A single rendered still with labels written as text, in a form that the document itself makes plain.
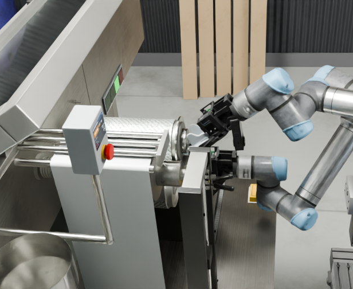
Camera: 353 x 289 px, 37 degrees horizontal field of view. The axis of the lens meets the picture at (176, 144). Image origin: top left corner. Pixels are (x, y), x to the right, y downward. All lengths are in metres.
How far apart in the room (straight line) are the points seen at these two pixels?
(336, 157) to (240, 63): 2.46
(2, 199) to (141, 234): 0.35
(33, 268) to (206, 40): 3.15
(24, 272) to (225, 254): 0.84
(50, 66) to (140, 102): 3.63
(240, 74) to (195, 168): 2.91
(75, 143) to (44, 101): 0.41
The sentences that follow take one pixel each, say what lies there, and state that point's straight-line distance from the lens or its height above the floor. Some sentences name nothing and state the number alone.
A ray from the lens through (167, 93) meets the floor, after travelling 4.22.
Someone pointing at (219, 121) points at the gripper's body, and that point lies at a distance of 1.46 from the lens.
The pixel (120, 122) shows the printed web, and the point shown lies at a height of 1.31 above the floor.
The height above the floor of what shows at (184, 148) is 1.25.
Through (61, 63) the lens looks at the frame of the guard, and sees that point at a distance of 0.53.
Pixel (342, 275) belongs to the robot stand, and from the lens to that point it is 2.57.
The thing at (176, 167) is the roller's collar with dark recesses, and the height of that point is 1.37.
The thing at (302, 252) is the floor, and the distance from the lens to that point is 2.94.
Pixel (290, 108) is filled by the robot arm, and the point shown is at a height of 1.42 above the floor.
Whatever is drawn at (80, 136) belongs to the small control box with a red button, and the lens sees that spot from 0.88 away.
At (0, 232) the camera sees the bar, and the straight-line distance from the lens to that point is 1.17.
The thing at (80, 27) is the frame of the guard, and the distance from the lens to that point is 0.59.
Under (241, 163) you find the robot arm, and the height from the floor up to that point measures 1.14.
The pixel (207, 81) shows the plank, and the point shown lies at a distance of 4.09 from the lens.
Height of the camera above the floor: 2.19
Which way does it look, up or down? 37 degrees down
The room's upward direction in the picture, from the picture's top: 6 degrees counter-clockwise
